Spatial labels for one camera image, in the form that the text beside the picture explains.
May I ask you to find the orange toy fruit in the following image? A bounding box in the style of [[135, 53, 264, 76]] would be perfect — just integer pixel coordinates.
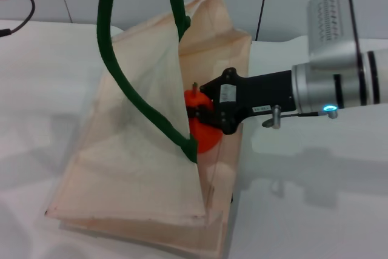
[[184, 82, 222, 154]]

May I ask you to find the thin right arm cable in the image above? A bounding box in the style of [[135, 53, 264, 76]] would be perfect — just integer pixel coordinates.
[[261, 104, 339, 130]]

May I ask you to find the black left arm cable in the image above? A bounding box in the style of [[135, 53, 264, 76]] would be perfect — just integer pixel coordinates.
[[0, 0, 36, 38]]

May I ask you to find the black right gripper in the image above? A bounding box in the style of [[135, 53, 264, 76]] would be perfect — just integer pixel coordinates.
[[186, 67, 297, 135]]

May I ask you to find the cream handbag with green handle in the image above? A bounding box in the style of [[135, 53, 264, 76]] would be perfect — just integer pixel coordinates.
[[44, 0, 253, 259]]

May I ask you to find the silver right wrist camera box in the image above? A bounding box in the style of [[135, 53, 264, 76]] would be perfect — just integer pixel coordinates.
[[306, 0, 364, 69]]

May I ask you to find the thin dark vertical rod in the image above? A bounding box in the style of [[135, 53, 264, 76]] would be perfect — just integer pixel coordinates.
[[254, 0, 272, 42]]

